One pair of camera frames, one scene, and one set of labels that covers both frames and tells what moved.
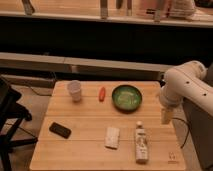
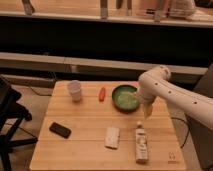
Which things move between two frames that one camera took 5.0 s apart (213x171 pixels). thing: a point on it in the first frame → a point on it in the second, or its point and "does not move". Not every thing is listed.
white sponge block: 112,137 does not move
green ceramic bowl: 126,98 does not move
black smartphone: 60,130 does not move
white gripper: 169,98 → 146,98
